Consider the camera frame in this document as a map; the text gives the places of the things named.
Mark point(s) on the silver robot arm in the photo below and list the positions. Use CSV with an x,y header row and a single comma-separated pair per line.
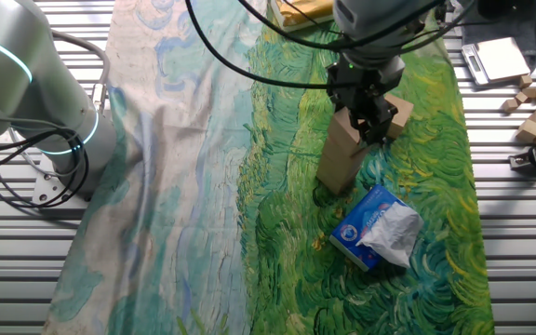
x,y
17,70

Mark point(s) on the metal base plate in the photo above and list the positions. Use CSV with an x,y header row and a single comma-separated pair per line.
x,y
47,188

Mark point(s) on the gold tissue pack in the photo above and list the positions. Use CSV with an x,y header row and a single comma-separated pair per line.
x,y
300,11

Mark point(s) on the dark grey cloth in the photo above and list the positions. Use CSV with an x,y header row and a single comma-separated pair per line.
x,y
533,28

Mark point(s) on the wooden cube block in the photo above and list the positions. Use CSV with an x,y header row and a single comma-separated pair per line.
x,y
330,186
335,172
400,114
342,132
338,156

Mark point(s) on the blue tissue pack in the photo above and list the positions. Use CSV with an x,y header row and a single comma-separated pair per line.
x,y
361,218

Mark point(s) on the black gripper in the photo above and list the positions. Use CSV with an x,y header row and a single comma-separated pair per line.
x,y
365,81

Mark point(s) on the green blue painting print cloth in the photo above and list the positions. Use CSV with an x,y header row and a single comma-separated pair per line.
x,y
179,163

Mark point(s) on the silver digital scale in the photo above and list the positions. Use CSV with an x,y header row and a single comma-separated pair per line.
x,y
500,58

